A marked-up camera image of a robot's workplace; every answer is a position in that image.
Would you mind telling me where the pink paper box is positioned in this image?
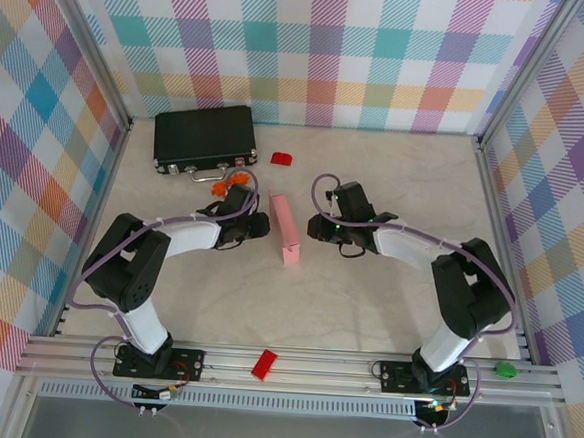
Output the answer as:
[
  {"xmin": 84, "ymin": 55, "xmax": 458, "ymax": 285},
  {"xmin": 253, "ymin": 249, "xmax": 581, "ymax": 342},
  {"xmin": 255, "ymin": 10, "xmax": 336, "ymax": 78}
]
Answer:
[{"xmin": 262, "ymin": 187, "xmax": 306, "ymax": 268}]

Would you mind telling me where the orange toy brick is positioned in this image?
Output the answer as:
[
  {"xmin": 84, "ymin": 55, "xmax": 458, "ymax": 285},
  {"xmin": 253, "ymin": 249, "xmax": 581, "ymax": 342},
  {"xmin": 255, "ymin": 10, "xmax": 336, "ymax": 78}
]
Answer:
[{"xmin": 209, "ymin": 167, "xmax": 250, "ymax": 201}]

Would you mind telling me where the black hard case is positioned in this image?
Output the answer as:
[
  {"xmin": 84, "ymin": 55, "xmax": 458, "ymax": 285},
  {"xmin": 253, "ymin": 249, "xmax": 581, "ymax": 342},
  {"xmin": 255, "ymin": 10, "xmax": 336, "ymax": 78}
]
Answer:
[{"xmin": 149, "ymin": 98, "xmax": 264, "ymax": 188}]

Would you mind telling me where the red rectangular brick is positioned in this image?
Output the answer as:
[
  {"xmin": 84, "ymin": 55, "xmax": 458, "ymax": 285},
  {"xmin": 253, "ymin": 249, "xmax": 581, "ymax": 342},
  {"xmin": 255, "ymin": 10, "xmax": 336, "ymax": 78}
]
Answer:
[{"xmin": 250, "ymin": 348, "xmax": 280, "ymax": 382}]

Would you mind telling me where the left small connector board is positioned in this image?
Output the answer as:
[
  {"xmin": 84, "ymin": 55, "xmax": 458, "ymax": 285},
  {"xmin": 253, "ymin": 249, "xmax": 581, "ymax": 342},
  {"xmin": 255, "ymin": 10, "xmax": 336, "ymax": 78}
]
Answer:
[{"xmin": 131, "ymin": 378, "xmax": 184, "ymax": 404}]

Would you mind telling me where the small connector board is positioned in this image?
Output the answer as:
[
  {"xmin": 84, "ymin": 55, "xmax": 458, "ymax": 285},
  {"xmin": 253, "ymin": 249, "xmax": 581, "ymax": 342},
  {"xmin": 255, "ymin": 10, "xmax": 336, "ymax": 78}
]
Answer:
[
  {"xmin": 131, "ymin": 378, "xmax": 184, "ymax": 404},
  {"xmin": 415, "ymin": 395, "xmax": 459, "ymax": 426}
]

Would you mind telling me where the grey metal sheet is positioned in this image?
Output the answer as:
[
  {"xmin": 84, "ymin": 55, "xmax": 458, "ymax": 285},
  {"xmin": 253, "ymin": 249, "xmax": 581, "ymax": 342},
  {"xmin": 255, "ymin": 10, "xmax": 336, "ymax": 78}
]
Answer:
[{"xmin": 20, "ymin": 370, "xmax": 573, "ymax": 438}]

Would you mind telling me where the right small connector board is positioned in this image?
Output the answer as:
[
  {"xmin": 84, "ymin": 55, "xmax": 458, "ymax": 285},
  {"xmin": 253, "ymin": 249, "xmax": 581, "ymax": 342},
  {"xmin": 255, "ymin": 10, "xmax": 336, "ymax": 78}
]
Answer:
[{"xmin": 415, "ymin": 395, "xmax": 459, "ymax": 426}]

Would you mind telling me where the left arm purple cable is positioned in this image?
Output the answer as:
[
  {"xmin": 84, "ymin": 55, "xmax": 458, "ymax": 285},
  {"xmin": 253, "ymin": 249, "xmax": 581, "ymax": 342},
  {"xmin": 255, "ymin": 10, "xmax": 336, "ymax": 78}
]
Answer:
[{"xmin": 61, "ymin": 161, "xmax": 264, "ymax": 420}]

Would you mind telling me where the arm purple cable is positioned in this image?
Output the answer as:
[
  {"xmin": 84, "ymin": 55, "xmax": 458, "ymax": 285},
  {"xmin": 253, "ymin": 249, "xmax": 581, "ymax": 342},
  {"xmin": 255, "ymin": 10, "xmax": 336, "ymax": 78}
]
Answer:
[
  {"xmin": 61, "ymin": 161, "xmax": 264, "ymax": 420},
  {"xmin": 295, "ymin": 171, "xmax": 529, "ymax": 438}
]

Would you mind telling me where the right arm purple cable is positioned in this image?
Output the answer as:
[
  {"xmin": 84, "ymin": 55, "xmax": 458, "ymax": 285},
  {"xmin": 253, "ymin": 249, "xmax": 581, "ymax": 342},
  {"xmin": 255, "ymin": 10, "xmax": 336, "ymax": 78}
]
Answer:
[{"xmin": 295, "ymin": 171, "xmax": 529, "ymax": 438}]

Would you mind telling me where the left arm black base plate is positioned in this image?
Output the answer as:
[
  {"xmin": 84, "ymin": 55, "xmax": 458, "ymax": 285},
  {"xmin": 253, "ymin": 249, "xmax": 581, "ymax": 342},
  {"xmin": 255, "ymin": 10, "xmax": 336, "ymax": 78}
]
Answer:
[{"xmin": 112, "ymin": 342, "xmax": 207, "ymax": 383}]

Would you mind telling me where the left aluminium side rail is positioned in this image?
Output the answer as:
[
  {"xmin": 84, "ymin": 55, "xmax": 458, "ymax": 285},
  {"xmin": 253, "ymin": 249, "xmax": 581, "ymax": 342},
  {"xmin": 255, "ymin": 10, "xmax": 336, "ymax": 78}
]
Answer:
[{"xmin": 50, "ymin": 112, "xmax": 135, "ymax": 341}]

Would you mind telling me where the aluminium side rail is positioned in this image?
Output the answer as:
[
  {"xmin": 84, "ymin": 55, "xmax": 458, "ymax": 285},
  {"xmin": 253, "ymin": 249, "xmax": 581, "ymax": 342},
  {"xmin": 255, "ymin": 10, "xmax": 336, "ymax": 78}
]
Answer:
[
  {"xmin": 460, "ymin": 136, "xmax": 552, "ymax": 366},
  {"xmin": 50, "ymin": 112, "xmax": 135, "ymax": 341}
]

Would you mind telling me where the right aluminium side rail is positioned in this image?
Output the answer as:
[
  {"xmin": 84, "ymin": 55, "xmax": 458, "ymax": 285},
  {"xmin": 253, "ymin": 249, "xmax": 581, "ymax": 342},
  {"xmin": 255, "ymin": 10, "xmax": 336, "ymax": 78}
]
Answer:
[{"xmin": 460, "ymin": 136, "xmax": 552, "ymax": 366}]

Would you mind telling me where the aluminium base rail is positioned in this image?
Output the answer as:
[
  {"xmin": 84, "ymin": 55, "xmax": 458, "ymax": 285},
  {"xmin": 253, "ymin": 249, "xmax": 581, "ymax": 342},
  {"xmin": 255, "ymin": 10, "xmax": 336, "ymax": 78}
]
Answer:
[{"xmin": 14, "ymin": 327, "xmax": 568, "ymax": 415}]

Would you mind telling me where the slotted grey cable duct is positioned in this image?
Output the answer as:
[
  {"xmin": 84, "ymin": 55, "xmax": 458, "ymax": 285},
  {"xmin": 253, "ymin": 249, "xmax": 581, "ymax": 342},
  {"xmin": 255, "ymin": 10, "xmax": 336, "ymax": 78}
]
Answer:
[{"xmin": 38, "ymin": 374, "xmax": 419, "ymax": 423}]

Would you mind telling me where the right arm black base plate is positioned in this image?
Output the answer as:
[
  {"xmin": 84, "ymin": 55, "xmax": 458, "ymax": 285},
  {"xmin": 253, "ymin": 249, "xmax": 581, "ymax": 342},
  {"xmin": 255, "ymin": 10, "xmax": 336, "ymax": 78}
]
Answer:
[{"xmin": 377, "ymin": 357, "xmax": 473, "ymax": 399}]

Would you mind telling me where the right aluminium frame post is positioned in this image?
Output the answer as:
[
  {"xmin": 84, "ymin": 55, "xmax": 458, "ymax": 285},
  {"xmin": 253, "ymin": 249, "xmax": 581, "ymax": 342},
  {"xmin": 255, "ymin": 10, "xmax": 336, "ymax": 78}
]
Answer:
[{"xmin": 476, "ymin": 0, "xmax": 582, "ymax": 149}]

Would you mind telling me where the aluminium frame post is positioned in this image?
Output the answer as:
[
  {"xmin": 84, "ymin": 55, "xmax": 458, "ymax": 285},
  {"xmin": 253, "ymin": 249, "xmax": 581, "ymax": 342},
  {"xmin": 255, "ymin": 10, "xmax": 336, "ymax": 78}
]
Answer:
[
  {"xmin": 36, "ymin": 0, "xmax": 143, "ymax": 128},
  {"xmin": 476, "ymin": 0, "xmax": 582, "ymax": 149}
]

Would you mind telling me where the left aluminium frame post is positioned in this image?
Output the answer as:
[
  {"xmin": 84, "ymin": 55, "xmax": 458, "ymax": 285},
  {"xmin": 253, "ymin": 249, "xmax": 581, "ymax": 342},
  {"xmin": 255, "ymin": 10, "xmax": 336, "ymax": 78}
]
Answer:
[{"xmin": 36, "ymin": 0, "xmax": 143, "ymax": 128}]

